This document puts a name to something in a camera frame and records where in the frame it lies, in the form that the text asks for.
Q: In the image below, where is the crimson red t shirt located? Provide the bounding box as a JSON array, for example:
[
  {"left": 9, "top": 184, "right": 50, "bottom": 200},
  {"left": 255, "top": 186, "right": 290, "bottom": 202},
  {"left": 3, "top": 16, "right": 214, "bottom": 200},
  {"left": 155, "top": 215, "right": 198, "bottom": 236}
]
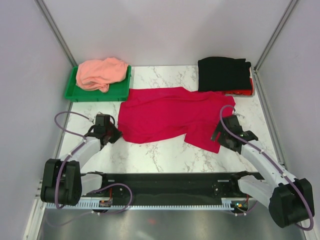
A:
[{"left": 118, "top": 87, "right": 236, "bottom": 153}]

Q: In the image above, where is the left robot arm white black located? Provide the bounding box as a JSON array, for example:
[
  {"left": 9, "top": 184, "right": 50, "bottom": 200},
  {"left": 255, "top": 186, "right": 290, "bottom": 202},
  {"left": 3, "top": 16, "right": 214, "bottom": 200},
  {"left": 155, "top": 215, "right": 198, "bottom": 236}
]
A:
[{"left": 40, "top": 111, "right": 123, "bottom": 209}]

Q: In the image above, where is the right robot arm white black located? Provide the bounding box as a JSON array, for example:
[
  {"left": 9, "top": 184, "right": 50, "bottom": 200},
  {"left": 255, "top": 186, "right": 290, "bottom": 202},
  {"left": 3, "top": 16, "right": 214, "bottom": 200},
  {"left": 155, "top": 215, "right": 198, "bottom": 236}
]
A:
[{"left": 211, "top": 115, "right": 315, "bottom": 231}]

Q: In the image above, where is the green plastic tray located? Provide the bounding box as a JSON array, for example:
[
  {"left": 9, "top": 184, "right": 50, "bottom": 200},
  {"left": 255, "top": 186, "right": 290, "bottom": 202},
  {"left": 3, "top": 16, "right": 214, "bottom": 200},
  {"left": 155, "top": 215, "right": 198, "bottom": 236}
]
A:
[{"left": 64, "top": 65, "right": 132, "bottom": 102}]

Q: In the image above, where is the folded red t shirt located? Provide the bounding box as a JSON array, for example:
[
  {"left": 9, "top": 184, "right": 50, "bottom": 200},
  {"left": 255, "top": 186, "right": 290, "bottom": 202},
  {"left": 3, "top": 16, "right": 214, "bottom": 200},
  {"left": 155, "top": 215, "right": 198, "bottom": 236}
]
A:
[{"left": 222, "top": 75, "right": 254, "bottom": 96}]

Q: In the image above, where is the salmon pink t shirt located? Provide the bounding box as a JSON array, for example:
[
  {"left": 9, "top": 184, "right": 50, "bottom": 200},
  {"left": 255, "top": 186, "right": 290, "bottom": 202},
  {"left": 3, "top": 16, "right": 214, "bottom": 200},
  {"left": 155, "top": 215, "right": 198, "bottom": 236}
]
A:
[{"left": 75, "top": 57, "right": 129, "bottom": 93}]

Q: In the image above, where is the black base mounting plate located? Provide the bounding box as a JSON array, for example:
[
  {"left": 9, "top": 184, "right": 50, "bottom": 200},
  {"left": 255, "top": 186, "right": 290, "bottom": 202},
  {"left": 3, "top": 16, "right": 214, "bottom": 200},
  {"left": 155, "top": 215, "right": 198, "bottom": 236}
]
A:
[{"left": 80, "top": 171, "right": 268, "bottom": 206}]

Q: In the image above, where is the folded black t shirt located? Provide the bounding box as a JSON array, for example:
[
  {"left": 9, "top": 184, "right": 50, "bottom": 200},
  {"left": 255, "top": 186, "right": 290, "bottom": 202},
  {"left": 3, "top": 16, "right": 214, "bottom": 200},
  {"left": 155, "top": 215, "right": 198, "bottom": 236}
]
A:
[{"left": 197, "top": 56, "right": 251, "bottom": 92}]

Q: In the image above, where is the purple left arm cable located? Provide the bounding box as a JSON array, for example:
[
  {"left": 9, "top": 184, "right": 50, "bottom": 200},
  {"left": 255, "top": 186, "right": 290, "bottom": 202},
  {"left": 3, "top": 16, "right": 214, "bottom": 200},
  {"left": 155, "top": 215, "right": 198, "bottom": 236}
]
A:
[{"left": 53, "top": 111, "right": 98, "bottom": 210}]

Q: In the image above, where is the grey slotted cable duct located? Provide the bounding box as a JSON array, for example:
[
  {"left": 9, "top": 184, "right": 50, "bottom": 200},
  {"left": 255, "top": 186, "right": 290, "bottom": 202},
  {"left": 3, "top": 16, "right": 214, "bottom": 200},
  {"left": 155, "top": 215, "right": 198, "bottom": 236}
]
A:
[{"left": 46, "top": 198, "right": 251, "bottom": 210}]

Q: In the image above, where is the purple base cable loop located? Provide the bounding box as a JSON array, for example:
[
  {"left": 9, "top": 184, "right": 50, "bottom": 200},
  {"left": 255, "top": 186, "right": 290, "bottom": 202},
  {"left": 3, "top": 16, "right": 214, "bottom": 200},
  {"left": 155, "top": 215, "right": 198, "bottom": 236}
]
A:
[{"left": 44, "top": 183, "right": 133, "bottom": 227}]

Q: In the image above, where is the left aluminium frame post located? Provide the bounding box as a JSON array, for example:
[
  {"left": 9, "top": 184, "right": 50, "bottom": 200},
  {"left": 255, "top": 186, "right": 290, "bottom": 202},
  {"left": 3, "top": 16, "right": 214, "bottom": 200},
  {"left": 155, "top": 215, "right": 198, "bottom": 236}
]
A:
[{"left": 34, "top": 0, "right": 78, "bottom": 67}]

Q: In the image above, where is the aluminium frame post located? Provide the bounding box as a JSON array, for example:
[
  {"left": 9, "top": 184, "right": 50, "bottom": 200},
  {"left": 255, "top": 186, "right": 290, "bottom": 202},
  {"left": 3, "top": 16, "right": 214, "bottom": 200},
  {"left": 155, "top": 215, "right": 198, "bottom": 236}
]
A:
[
  {"left": 253, "top": 0, "right": 300, "bottom": 73},
  {"left": 34, "top": 0, "right": 78, "bottom": 67}
]

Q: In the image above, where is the right aluminium frame post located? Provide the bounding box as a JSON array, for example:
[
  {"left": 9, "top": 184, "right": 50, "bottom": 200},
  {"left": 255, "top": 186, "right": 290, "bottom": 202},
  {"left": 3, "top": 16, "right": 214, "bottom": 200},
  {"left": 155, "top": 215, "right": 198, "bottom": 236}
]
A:
[{"left": 253, "top": 0, "right": 300, "bottom": 73}]

